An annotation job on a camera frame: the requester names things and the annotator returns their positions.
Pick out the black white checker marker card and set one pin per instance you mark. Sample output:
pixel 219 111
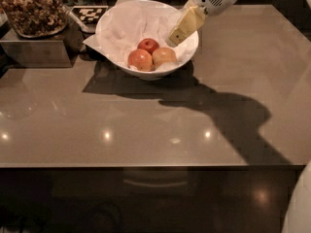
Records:
pixel 89 14

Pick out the white ceramic bowl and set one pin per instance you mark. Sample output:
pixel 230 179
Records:
pixel 186 54

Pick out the orange red apple left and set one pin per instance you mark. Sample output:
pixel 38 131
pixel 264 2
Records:
pixel 141 60

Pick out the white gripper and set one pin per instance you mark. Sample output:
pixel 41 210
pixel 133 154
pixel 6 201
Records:
pixel 194 17

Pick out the dark red apple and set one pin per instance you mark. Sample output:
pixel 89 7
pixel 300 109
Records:
pixel 148 44

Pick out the white paper liner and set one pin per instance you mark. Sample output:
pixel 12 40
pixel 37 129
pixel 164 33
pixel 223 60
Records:
pixel 129 26

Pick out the yellow orange apple right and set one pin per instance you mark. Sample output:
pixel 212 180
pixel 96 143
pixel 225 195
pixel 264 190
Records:
pixel 163 55

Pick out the glass jar of granola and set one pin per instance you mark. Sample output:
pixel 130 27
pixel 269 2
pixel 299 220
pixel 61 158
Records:
pixel 35 18

